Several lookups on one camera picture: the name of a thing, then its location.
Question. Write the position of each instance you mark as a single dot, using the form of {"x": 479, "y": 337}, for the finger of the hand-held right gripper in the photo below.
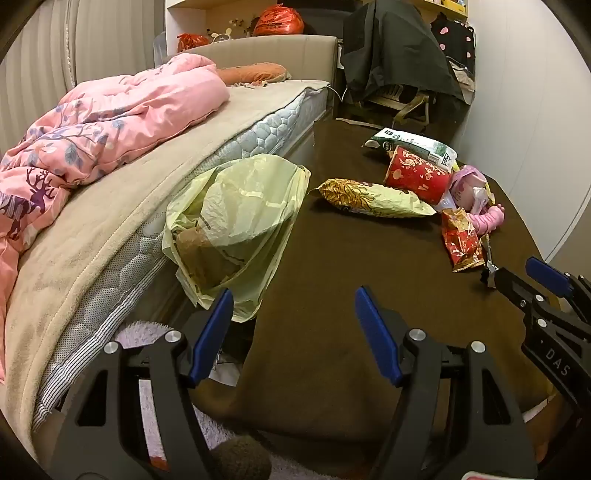
{"x": 547, "y": 272}
{"x": 512, "y": 284}

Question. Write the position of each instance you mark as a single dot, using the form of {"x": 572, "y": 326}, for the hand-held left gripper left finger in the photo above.
{"x": 214, "y": 337}

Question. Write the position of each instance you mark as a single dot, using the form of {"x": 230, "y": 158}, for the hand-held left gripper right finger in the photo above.
{"x": 376, "y": 337}

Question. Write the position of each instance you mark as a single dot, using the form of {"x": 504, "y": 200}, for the red orange snack wrapper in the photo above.
{"x": 459, "y": 240}

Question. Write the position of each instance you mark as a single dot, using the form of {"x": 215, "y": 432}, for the yellow plastic bag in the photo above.
{"x": 240, "y": 207}

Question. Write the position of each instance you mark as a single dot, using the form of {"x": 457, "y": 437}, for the green white milk carton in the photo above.
{"x": 415, "y": 141}

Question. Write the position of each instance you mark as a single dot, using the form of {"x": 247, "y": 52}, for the pink plastic toy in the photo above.
{"x": 491, "y": 217}

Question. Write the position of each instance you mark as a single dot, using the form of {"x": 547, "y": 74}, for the purple fuzzy rug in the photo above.
{"x": 131, "y": 332}

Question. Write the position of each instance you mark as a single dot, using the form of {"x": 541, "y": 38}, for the brown tablecloth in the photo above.
{"x": 346, "y": 258}

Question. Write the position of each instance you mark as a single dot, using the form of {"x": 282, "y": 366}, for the pink cup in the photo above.
{"x": 466, "y": 184}

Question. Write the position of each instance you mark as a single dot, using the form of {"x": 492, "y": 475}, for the brown fuzzy slipper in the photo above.
{"x": 240, "y": 459}

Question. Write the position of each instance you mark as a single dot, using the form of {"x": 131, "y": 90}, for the gold snack packet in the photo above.
{"x": 383, "y": 201}

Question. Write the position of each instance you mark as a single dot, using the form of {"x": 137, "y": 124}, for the red patterned paper cup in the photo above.
{"x": 415, "y": 175}

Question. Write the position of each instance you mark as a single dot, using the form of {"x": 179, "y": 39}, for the bed with beige cover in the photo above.
{"x": 138, "y": 184}

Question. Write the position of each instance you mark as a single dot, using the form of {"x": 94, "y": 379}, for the beige chair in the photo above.
{"x": 388, "y": 94}

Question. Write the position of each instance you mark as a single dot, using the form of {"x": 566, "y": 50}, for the black garment with pink dots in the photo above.
{"x": 455, "y": 46}

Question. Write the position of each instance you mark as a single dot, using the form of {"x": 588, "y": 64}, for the pink floral quilt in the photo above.
{"x": 115, "y": 110}

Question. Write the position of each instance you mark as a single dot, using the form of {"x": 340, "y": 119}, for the chair with dark coat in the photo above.
{"x": 392, "y": 50}

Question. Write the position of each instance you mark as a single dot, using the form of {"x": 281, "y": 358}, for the orange pillow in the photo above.
{"x": 254, "y": 71}

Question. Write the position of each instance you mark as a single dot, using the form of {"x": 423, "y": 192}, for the beige padded headboard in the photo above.
{"x": 277, "y": 48}

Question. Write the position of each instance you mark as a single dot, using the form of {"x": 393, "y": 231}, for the small orange plastic bag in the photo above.
{"x": 191, "y": 41}

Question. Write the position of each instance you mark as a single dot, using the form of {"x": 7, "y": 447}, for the large orange plastic bag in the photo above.
{"x": 277, "y": 21}

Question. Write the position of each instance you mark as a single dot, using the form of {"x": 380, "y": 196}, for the wooden wall shelf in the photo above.
{"x": 450, "y": 7}

